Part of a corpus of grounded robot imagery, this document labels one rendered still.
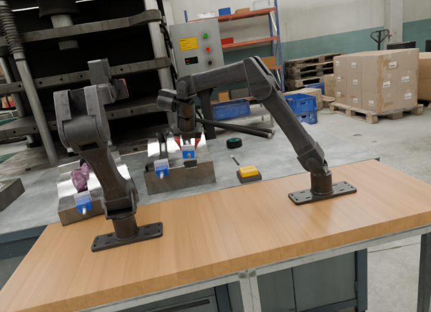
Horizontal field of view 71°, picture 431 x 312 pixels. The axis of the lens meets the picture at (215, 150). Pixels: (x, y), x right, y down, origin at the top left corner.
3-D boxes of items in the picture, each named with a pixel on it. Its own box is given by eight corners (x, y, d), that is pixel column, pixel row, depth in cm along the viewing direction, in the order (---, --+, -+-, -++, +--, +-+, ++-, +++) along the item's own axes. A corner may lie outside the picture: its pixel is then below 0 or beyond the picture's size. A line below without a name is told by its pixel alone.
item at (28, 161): (190, 151, 184) (188, 140, 182) (-32, 193, 173) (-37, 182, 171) (185, 124, 264) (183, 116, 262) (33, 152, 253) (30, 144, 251)
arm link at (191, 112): (172, 117, 103) (170, 99, 98) (179, 110, 107) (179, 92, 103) (190, 122, 101) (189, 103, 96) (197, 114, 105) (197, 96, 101)
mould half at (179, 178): (216, 182, 115) (210, 149, 111) (148, 195, 113) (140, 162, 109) (203, 147, 162) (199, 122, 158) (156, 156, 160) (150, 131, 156)
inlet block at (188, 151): (196, 164, 102) (195, 148, 102) (181, 165, 102) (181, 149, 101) (194, 158, 115) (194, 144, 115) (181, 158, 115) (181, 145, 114)
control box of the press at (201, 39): (249, 231, 220) (218, 17, 177) (208, 240, 218) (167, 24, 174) (242, 217, 241) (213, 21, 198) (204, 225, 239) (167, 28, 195)
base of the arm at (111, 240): (88, 215, 87) (82, 228, 80) (157, 200, 89) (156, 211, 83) (96, 239, 89) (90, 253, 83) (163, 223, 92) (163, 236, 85)
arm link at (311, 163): (304, 158, 87) (325, 158, 85) (308, 149, 95) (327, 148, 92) (306, 178, 89) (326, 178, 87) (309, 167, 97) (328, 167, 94)
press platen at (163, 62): (181, 89, 174) (174, 54, 168) (-55, 130, 163) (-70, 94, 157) (178, 81, 253) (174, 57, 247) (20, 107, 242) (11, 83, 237)
